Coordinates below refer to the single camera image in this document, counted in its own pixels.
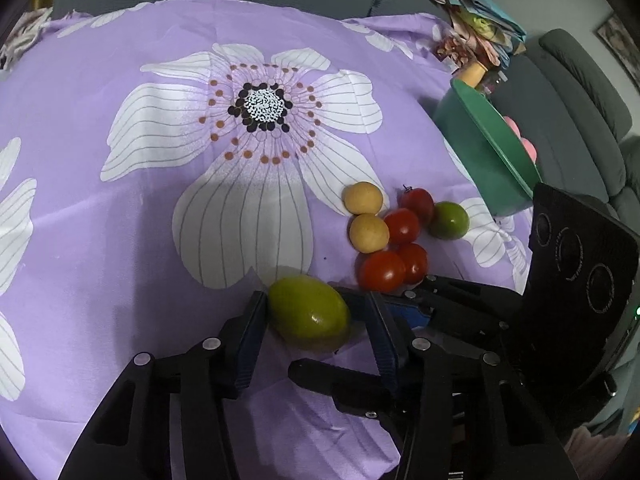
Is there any green tomato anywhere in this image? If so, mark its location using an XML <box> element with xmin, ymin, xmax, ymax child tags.
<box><xmin>268</xmin><ymin>275</ymin><xmax>352</xmax><ymax>352</ymax></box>
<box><xmin>428</xmin><ymin>202</ymin><xmax>470</xmax><ymax>240</ymax></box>

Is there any framed wall painting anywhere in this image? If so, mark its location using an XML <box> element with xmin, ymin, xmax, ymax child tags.
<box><xmin>597</xmin><ymin>14</ymin><xmax>639</xmax><ymax>79</ymax></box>

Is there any yellow bottle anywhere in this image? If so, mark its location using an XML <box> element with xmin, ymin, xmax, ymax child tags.
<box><xmin>456</xmin><ymin>60</ymin><xmax>488</xmax><ymax>88</ymax></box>

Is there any green plastic bowl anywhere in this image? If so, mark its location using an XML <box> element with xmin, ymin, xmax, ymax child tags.
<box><xmin>433</xmin><ymin>79</ymin><xmax>541</xmax><ymax>217</ymax></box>

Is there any purple floral tablecloth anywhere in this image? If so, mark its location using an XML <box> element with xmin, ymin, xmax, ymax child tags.
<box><xmin>1</xmin><ymin>0</ymin><xmax>530</xmax><ymax>479</ymax></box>

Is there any yellow-brown longan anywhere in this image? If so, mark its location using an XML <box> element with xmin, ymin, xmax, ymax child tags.
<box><xmin>348</xmin><ymin>214</ymin><xmax>390</xmax><ymax>254</ymax></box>
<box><xmin>343</xmin><ymin>182</ymin><xmax>384</xmax><ymax>214</ymax></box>

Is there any grey sofa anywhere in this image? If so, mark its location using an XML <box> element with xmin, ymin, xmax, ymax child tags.
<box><xmin>52</xmin><ymin>0</ymin><xmax>639</xmax><ymax>228</ymax></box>

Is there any pink plush toy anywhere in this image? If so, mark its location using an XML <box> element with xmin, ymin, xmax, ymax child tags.
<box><xmin>503</xmin><ymin>116</ymin><xmax>537</xmax><ymax>162</ymax></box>

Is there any red tomato with stem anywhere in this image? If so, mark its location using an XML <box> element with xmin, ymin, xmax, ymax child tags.
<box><xmin>398</xmin><ymin>186</ymin><xmax>435</xmax><ymax>226</ymax></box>

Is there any stack of folded clothes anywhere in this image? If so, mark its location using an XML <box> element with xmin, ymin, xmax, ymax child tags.
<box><xmin>445</xmin><ymin>0</ymin><xmax>527</xmax><ymax>70</ymax></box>

